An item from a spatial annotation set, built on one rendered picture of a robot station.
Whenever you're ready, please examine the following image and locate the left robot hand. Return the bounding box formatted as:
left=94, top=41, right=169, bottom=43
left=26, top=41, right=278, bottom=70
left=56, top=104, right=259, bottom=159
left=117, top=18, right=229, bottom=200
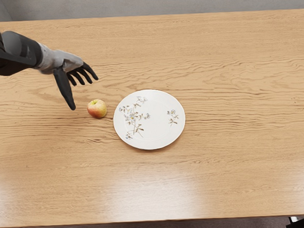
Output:
left=33, top=40, right=100, bottom=112

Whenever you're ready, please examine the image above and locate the white floral plate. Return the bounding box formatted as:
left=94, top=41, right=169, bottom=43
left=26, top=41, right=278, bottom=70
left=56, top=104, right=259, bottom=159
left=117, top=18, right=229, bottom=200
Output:
left=112, top=87, right=188, bottom=152

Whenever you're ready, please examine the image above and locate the red and yellow apple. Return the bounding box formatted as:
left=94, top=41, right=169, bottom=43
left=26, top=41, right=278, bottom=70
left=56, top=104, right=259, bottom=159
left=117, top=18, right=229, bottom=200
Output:
left=86, top=98, right=108, bottom=120

